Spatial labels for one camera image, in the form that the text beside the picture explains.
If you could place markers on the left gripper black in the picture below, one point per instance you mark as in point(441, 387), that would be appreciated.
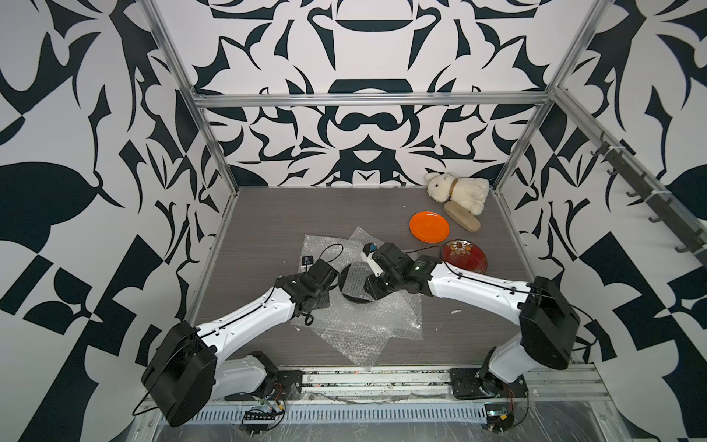
point(325, 301)

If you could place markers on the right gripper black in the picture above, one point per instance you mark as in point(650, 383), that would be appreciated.
point(371, 288)

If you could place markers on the clear bubble wrap sheet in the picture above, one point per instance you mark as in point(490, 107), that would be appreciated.
point(399, 315)
point(338, 252)
point(362, 350)

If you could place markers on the orange bubble plate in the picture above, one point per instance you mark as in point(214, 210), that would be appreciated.
point(429, 227)

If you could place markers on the red floral dinner plate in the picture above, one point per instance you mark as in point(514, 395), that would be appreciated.
point(465, 255)

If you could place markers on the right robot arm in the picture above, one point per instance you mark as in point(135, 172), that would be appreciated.
point(548, 323)

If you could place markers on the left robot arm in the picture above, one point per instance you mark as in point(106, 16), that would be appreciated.
point(189, 368)

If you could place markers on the tan wooden brush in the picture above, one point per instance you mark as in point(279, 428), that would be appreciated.
point(462, 216)

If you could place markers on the white plush bunny toy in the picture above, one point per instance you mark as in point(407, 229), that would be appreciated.
point(470, 193)

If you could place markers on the left electronics board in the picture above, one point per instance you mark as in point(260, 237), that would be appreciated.
point(259, 420)

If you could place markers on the electronics board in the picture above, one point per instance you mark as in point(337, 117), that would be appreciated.
point(499, 419)
point(259, 420)

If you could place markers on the right electronics board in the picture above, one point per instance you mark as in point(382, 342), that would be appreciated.
point(499, 419)

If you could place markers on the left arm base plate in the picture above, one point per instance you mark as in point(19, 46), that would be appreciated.
point(282, 385)

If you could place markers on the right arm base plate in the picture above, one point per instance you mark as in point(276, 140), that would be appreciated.
point(464, 384)

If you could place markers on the aluminium frame rail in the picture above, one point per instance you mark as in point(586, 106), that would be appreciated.
point(368, 99)

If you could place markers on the black wall hook rail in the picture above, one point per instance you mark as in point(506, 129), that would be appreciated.
point(645, 188)

